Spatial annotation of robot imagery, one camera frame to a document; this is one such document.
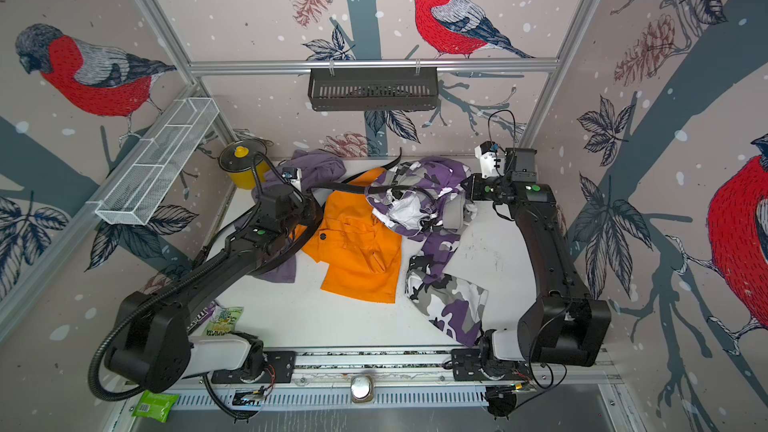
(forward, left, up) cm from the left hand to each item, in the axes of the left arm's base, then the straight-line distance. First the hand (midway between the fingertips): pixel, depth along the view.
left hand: (312, 186), depth 85 cm
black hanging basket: (+41, -16, +6) cm, 45 cm away
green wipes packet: (-50, +32, -20) cm, 63 cm away
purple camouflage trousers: (-6, -33, +3) cm, 34 cm away
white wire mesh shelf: (-9, +39, +9) cm, 41 cm away
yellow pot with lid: (+21, +34, -10) cm, 41 cm away
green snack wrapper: (-32, +22, -19) cm, 43 cm away
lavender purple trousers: (+20, +7, -14) cm, 25 cm away
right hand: (-1, -44, +5) cm, 44 cm away
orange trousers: (-13, -13, -17) cm, 25 cm away
